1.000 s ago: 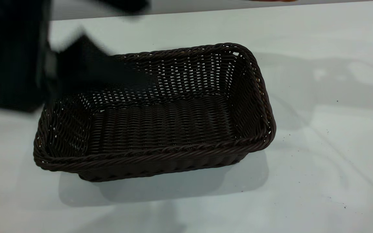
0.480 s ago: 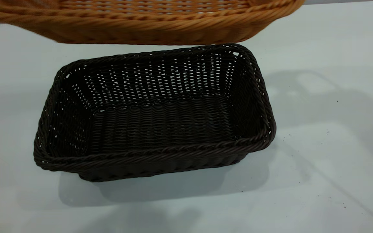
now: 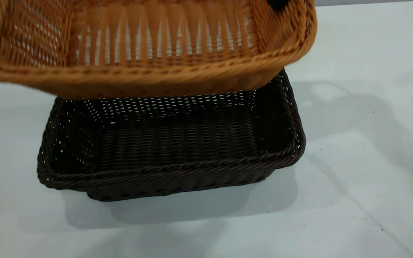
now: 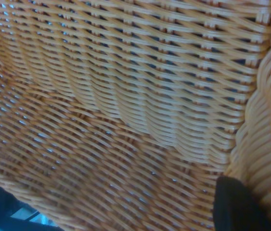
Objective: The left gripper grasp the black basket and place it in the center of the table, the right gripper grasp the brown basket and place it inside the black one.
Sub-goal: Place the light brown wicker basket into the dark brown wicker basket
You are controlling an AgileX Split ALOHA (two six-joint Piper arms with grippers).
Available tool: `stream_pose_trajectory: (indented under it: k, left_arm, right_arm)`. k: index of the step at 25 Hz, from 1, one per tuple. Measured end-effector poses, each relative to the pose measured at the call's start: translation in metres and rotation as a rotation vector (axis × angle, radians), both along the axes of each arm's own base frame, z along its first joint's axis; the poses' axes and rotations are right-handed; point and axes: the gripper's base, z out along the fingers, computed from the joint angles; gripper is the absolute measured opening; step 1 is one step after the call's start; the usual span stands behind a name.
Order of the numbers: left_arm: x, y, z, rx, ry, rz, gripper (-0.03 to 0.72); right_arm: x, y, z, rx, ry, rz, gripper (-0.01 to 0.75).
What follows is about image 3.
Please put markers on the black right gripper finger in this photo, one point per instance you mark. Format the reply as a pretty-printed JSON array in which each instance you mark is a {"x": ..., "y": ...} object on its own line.
[{"x": 277, "y": 4}]

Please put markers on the orange woven wicker basket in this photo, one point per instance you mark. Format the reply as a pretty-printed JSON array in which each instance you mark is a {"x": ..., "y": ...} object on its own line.
[{"x": 138, "y": 80}]

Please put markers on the black woven wicker basket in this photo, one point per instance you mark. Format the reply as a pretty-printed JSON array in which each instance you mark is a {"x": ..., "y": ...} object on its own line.
[{"x": 177, "y": 143}]

